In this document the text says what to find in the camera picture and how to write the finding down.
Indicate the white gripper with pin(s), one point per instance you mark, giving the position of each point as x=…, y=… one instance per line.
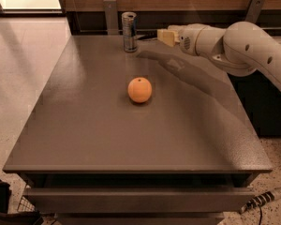
x=186, y=39

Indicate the black rxbar chocolate wrapper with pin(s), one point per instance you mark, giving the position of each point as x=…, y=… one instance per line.
x=149, y=35

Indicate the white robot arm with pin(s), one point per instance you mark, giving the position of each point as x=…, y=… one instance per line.
x=240, y=49

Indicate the silver blue redbull can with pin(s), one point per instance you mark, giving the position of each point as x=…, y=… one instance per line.
x=129, y=31

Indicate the orange fruit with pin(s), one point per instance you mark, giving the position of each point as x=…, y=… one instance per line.
x=139, y=90

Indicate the grey cabinet drawer front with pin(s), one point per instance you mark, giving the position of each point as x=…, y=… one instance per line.
x=138, y=200

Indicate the dark object on floor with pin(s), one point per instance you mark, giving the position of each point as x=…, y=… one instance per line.
x=22, y=218

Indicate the left metal bracket post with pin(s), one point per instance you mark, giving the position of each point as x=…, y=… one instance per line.
x=111, y=16

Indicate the metal bracket post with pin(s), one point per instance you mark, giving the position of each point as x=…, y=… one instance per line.
x=111, y=16
x=253, y=10

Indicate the right metal bracket post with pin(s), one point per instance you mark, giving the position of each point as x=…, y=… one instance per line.
x=253, y=10

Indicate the wire basket on floor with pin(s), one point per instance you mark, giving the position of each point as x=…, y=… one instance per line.
x=24, y=204

